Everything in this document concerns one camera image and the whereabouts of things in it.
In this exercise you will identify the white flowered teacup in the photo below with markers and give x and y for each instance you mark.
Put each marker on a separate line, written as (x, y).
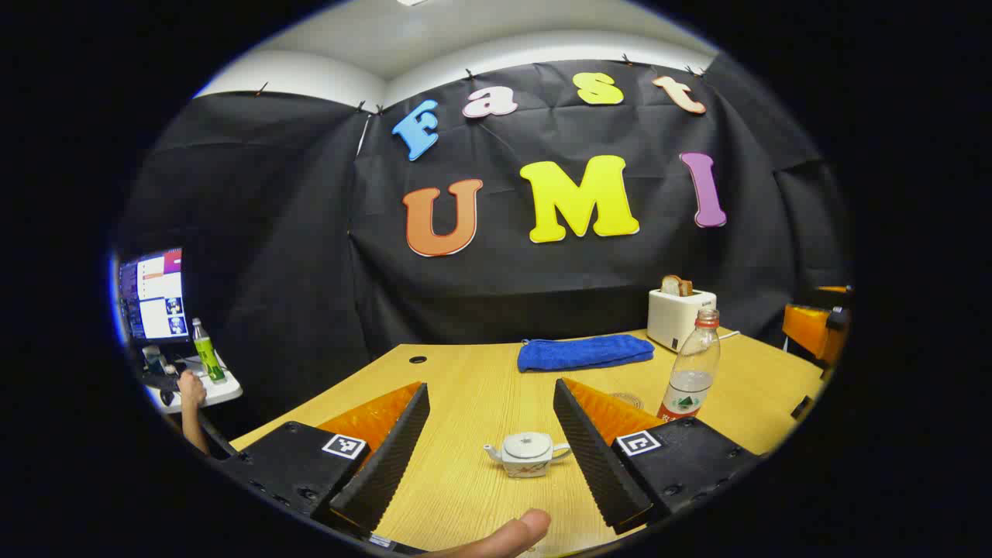
(528, 463)

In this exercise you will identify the blue towel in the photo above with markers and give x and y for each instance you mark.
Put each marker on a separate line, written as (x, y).
(581, 353)

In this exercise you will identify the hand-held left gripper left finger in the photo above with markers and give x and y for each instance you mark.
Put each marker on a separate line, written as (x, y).
(387, 457)

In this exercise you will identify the white toaster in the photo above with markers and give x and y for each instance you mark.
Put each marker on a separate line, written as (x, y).
(674, 318)

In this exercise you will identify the clear plastic water bottle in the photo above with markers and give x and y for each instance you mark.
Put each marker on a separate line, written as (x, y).
(690, 364)

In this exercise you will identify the round wooden coaster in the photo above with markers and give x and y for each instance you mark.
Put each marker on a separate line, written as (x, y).
(629, 400)

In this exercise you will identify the computer monitor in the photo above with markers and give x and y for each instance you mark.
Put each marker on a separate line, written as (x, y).
(155, 294)

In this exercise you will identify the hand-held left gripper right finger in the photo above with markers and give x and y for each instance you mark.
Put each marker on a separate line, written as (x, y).
(593, 457)

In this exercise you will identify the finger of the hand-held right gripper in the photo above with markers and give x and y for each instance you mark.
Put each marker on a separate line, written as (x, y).
(806, 329)
(833, 290)

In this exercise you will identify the green drink bottle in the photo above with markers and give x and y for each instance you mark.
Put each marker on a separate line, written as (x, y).
(208, 356)

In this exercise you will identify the toasted bread slice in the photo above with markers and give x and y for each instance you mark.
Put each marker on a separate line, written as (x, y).
(673, 285)

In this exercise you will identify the white side table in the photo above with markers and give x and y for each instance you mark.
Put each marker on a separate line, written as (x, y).
(221, 391)

